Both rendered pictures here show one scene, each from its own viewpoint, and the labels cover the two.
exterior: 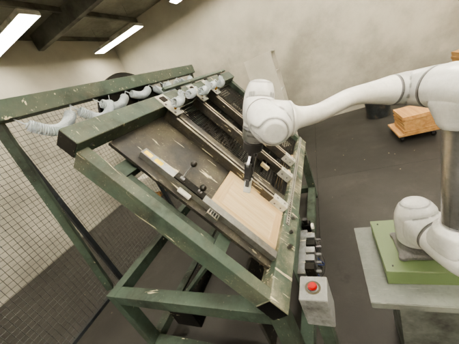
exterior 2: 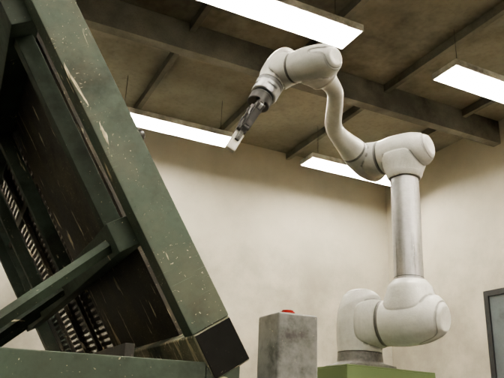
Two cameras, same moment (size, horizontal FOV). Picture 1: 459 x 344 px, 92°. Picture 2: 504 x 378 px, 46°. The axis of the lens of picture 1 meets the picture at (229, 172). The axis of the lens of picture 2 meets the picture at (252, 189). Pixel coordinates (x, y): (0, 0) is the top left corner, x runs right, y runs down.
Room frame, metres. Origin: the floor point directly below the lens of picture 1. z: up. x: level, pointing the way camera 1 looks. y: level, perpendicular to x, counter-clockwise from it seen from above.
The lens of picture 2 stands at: (-0.20, 1.25, 0.68)
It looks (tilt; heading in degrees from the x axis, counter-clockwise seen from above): 20 degrees up; 306
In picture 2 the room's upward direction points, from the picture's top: 2 degrees clockwise
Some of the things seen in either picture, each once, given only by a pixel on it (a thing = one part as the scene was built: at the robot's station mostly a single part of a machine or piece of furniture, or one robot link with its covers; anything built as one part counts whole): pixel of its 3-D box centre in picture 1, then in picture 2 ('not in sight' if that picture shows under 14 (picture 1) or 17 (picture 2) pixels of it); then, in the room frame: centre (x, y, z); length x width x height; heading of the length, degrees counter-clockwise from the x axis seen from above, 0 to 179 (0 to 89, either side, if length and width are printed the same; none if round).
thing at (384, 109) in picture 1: (376, 100); not in sight; (4.39, -3.44, 0.33); 0.54 x 0.54 x 0.65
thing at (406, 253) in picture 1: (414, 239); (356, 362); (0.77, -0.71, 0.86); 0.22 x 0.18 x 0.06; 152
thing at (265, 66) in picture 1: (273, 102); not in sight; (5.15, -1.58, 1.03); 0.60 x 0.58 x 2.05; 152
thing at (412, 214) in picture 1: (416, 220); (361, 321); (0.74, -0.70, 1.00); 0.18 x 0.16 x 0.22; 174
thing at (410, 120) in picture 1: (411, 121); not in sight; (3.15, -3.00, 0.20); 0.61 x 0.51 x 0.40; 152
